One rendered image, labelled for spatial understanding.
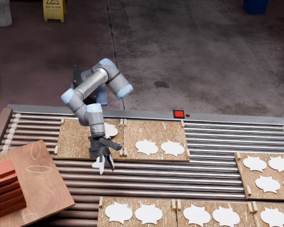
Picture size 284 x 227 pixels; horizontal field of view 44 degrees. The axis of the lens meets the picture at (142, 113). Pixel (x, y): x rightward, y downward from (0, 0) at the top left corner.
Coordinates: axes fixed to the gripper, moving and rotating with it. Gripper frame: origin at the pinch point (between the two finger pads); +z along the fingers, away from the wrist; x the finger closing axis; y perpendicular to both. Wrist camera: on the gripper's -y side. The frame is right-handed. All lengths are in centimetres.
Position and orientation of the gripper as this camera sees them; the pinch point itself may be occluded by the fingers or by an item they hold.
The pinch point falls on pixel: (108, 173)
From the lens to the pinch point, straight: 175.8
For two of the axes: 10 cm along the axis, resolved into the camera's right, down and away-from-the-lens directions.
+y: -9.4, 2.0, 2.8
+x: -3.0, -0.6, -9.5
